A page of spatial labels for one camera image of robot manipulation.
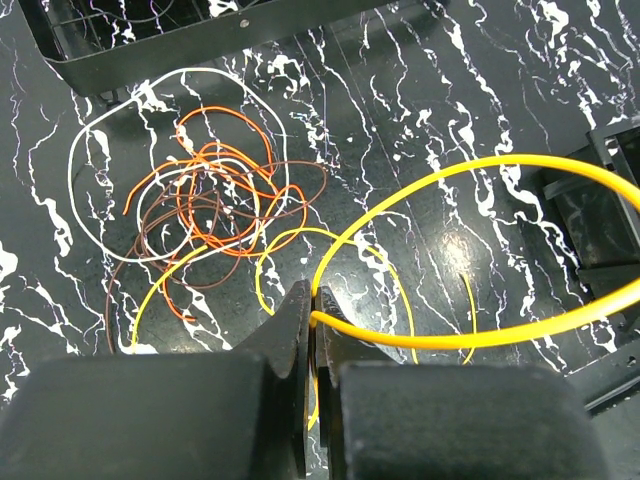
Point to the black wire tray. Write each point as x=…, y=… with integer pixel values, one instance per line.
x=97, y=47

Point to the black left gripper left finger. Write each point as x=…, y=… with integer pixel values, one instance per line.
x=237, y=414

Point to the black bin left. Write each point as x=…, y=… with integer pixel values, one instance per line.
x=603, y=229

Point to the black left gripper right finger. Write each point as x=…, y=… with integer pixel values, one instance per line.
x=380, y=419

